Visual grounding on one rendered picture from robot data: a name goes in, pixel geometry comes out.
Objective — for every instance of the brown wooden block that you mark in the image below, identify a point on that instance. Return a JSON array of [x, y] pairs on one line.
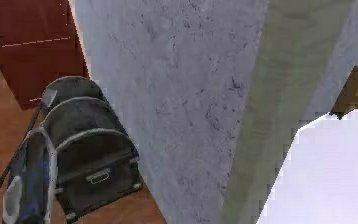
[[352, 93]]

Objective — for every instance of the dark grey domed trunk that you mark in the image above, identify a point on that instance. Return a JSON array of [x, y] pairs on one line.
[[90, 146]]

